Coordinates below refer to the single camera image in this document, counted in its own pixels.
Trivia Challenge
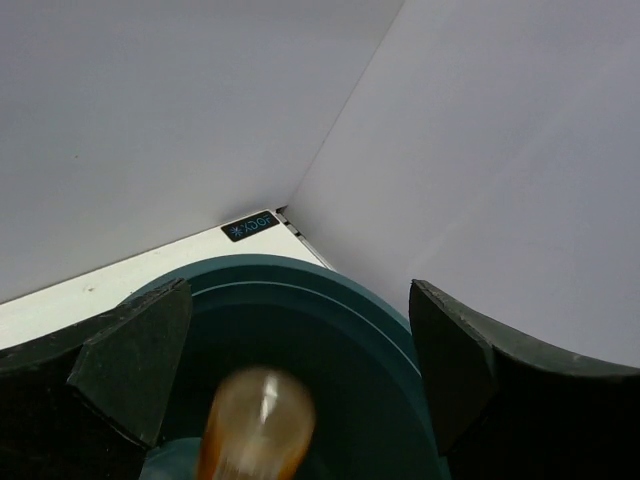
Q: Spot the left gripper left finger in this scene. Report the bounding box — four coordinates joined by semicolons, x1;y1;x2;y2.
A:
1;279;192;479

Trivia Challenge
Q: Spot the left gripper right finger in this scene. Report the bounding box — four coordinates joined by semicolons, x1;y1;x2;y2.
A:
409;280;639;479

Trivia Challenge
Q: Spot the orange juice bottle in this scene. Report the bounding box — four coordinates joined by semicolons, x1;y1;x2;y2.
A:
195;366;316;479

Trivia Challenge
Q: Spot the dark green plastic bin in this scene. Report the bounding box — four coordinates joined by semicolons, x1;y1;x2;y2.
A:
136;254;449;479

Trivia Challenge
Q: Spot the right black logo sticker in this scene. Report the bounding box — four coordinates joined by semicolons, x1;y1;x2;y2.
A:
221;210;280;242

